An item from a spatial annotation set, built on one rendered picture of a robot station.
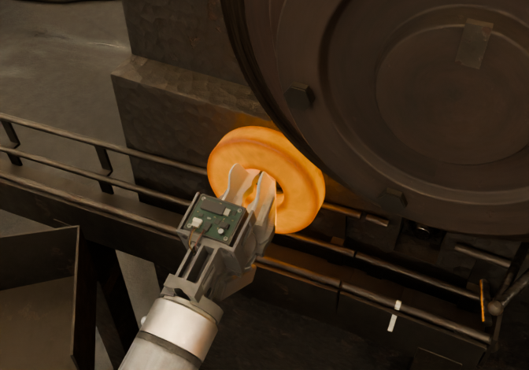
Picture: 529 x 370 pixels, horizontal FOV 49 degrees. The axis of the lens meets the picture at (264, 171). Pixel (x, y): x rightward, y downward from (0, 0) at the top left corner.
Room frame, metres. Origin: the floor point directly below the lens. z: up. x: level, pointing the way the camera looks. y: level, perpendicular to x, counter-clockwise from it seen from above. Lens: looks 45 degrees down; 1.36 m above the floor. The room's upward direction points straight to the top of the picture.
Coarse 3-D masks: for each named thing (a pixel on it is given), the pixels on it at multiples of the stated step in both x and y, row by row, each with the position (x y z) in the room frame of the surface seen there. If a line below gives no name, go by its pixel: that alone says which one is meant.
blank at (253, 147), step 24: (240, 144) 0.52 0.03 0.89; (264, 144) 0.50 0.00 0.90; (288, 144) 0.51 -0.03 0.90; (216, 168) 0.53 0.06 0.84; (264, 168) 0.50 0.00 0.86; (288, 168) 0.49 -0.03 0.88; (312, 168) 0.49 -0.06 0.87; (216, 192) 0.53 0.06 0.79; (288, 192) 0.49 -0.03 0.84; (312, 192) 0.47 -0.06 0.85; (288, 216) 0.48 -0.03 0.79; (312, 216) 0.47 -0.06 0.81
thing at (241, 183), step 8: (232, 168) 0.48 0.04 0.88; (240, 168) 0.49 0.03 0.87; (232, 176) 0.48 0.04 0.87; (240, 176) 0.49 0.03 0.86; (248, 176) 0.50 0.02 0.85; (256, 176) 0.50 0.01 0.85; (232, 184) 0.47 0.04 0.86; (240, 184) 0.49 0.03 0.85; (248, 184) 0.49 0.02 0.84; (232, 192) 0.47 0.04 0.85; (240, 192) 0.48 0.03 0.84; (248, 192) 0.49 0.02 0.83; (224, 200) 0.46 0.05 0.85; (232, 200) 0.47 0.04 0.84; (240, 200) 0.47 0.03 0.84
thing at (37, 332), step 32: (0, 256) 0.50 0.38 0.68; (32, 256) 0.51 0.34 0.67; (64, 256) 0.52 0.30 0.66; (0, 288) 0.50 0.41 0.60; (32, 288) 0.50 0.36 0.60; (64, 288) 0.50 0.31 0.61; (96, 288) 0.50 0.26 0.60; (0, 320) 0.45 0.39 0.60; (32, 320) 0.44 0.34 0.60; (64, 320) 0.44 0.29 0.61; (0, 352) 0.40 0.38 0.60; (32, 352) 0.39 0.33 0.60; (64, 352) 0.39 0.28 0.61
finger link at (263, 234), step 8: (272, 200) 0.47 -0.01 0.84; (272, 208) 0.46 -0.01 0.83; (272, 216) 0.45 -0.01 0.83; (264, 224) 0.44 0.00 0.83; (272, 224) 0.44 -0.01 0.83; (256, 232) 0.43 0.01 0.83; (264, 232) 0.43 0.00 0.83; (272, 232) 0.43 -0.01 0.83; (256, 240) 0.42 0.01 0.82; (264, 240) 0.42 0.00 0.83; (264, 248) 0.41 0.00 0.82
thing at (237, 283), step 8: (248, 272) 0.41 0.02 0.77; (224, 280) 0.37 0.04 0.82; (232, 280) 0.38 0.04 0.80; (240, 280) 0.39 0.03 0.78; (248, 280) 0.41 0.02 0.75; (224, 288) 0.36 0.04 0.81; (232, 288) 0.38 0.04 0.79; (240, 288) 0.39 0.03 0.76; (216, 296) 0.36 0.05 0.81; (224, 296) 0.36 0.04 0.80
